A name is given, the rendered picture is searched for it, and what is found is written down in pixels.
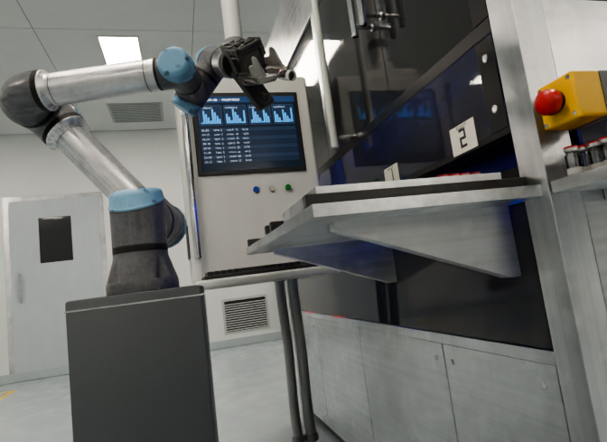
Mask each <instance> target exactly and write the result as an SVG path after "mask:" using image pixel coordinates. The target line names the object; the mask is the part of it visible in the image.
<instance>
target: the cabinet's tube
mask: <svg viewBox="0 0 607 442"><path fill-rule="evenodd" d="M220 1H221V8H222V16H223V24H224V33H225V41H224V43H226V42H228V41H230V40H234V42H235V43H237V41H239V40H240V39H243V36H242V28H241V21H240V12H239V5H238V0H220Z"/></svg>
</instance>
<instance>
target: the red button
mask: <svg viewBox="0 0 607 442"><path fill-rule="evenodd" d="M562 103H563V98H562V95H561V93H560V91H559V90H557V89H544V90H542V91H541V92H539V93H538V94H537V96H536V99H535V109H536V111H537V113H539V114H540V115H542V116H553V115H555V114H556V113H557V112H558V111H559V110H560V108H561V107H562Z"/></svg>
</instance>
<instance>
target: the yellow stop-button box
mask: <svg viewBox="0 0 607 442"><path fill-rule="evenodd" d="M544 89H557V90H559V91H560V93H561V95H562V98H563V103H562V107H561V108H560V110H559V111H558V112H557V113H556V114H555V115H553V116H542V117H543V121H544V126H545V130H546V131H557V130H571V129H572V130H580V129H582V128H585V127H589V126H590V125H593V124H595V123H598V122H600V121H603V120H605V119H606V118H607V71H569V72H567V73H566V74H565V75H563V76H561V77H559V78H558V79H556V80H553V81H552V82H550V83H548V84H546V86H544V87H542V88H540V89H539V90H538V91H537V94H538V93H539V92H541V91H542V90H544Z"/></svg>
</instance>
